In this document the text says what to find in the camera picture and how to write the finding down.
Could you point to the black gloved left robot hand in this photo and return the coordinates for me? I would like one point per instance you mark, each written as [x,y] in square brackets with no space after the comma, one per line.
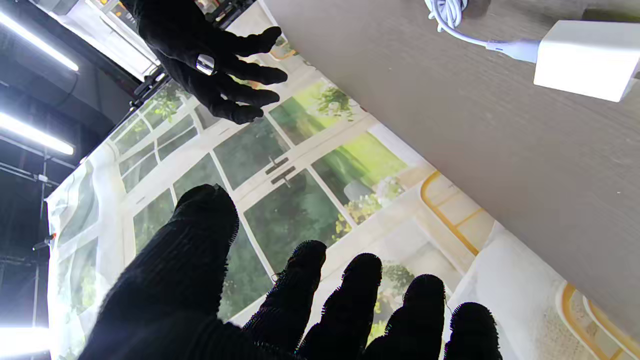
[170,280]

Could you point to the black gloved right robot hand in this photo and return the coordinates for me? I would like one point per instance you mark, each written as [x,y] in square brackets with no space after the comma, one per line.
[185,45]

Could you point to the white charger head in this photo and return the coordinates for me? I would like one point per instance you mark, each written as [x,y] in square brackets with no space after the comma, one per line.
[585,60]

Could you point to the printed garden window backdrop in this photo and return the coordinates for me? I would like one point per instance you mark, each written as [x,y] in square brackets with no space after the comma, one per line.
[300,210]

